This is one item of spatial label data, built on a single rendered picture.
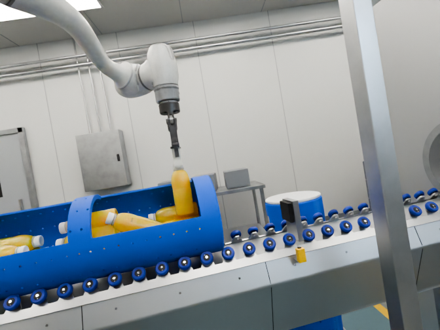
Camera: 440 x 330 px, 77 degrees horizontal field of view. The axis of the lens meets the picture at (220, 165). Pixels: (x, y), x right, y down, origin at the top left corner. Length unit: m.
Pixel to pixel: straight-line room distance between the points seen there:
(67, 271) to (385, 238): 0.94
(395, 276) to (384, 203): 0.21
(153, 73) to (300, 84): 3.73
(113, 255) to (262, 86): 3.82
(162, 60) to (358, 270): 1.02
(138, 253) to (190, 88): 3.62
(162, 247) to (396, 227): 0.69
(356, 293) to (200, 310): 0.59
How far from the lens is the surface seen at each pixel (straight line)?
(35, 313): 1.10
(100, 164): 4.27
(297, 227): 1.12
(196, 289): 1.00
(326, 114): 4.68
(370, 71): 0.91
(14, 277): 1.07
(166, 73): 1.04
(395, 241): 0.94
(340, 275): 1.15
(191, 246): 0.96
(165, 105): 1.02
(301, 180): 4.48
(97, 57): 1.02
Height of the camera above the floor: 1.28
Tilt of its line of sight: 1 degrees down
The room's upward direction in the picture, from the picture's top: 10 degrees counter-clockwise
